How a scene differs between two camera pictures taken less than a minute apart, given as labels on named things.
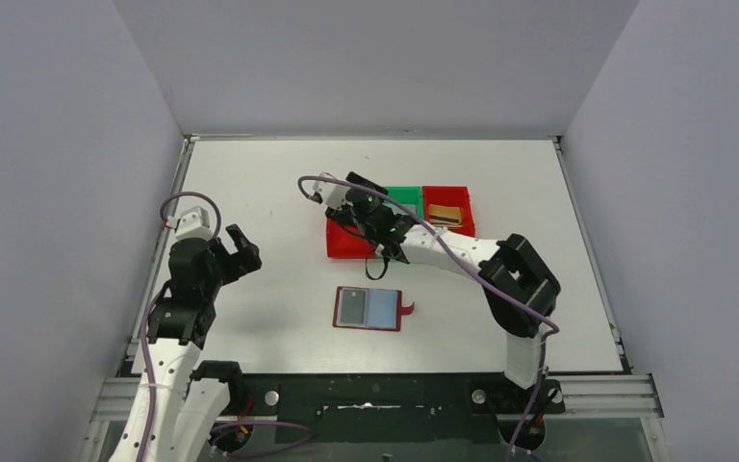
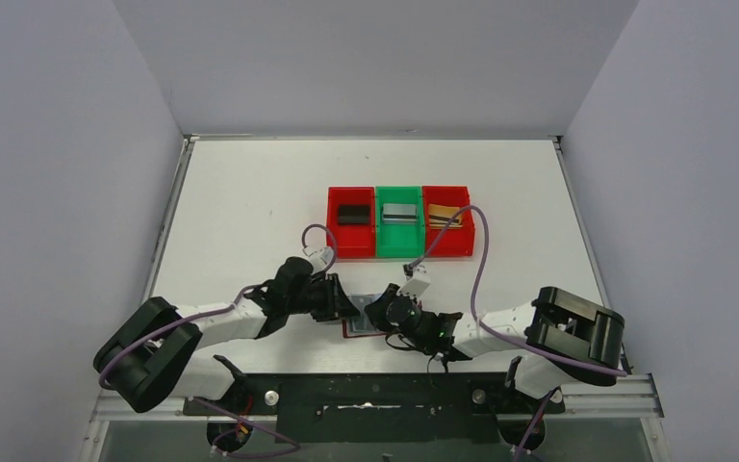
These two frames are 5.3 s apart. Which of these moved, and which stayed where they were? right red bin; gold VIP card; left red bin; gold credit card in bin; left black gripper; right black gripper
Moved: right black gripper; left black gripper
Stayed: right red bin; left red bin; gold credit card in bin; gold VIP card
